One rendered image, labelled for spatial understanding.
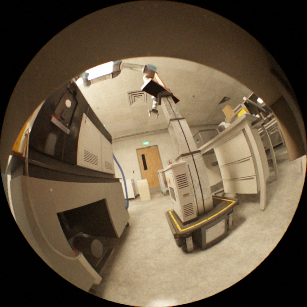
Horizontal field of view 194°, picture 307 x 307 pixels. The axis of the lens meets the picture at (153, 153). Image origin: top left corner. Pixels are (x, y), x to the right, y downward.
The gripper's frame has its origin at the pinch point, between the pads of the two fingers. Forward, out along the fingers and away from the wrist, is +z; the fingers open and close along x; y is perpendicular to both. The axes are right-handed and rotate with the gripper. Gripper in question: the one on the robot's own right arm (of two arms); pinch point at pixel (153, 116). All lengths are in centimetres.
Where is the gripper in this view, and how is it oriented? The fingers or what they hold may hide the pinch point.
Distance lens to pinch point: 151.4
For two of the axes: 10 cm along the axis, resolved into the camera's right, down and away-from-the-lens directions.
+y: 5.5, 0.5, -8.3
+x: 8.3, 1.0, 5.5
